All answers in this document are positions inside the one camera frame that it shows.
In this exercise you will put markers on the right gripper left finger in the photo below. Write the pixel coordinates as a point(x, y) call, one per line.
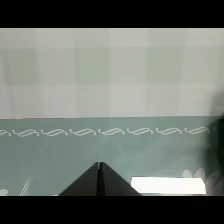
point(87, 183)

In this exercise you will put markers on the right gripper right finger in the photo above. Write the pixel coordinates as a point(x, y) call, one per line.
point(112, 184)

